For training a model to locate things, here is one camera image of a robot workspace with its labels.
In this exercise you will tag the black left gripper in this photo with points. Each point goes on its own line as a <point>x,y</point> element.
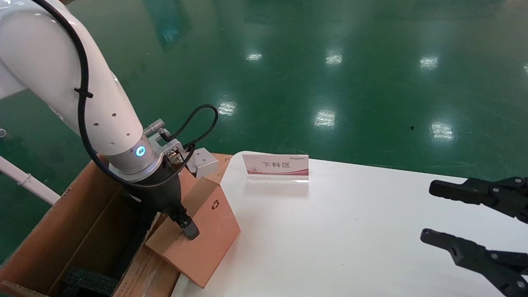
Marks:
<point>156,189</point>

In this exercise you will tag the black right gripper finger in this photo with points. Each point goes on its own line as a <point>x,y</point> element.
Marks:
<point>495,196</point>
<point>495,266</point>

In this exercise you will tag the brown fibreboard panel with hole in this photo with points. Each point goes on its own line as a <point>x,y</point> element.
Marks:
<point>210,243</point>

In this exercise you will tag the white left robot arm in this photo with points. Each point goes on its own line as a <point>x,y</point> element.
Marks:
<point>49,57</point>

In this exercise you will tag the large brown cardboard box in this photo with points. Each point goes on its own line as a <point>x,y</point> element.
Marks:
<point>82,222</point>

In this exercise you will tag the white red sign card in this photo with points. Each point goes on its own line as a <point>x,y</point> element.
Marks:
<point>276,165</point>

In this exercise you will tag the black foam pad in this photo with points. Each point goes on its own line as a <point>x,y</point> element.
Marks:
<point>88,282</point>

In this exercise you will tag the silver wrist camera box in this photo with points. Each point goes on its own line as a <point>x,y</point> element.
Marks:
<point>202,163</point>

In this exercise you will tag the white metal tube frame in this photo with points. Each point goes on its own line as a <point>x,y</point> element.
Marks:
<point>24,179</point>

